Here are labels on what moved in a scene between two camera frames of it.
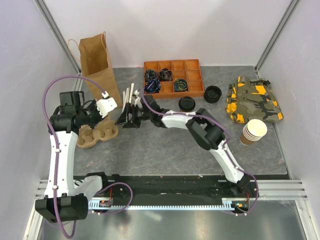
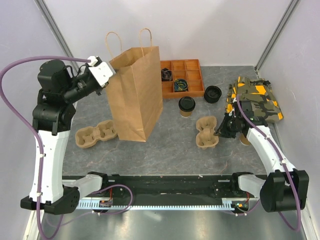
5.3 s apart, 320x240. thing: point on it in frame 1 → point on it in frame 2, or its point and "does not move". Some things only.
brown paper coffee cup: [190, 111] does not move
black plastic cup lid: [186, 103] does not move
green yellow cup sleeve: [181, 85] does not move
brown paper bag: [94, 60] → [135, 86]
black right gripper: [124, 118] → [222, 130]
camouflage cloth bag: [254, 99] does not move
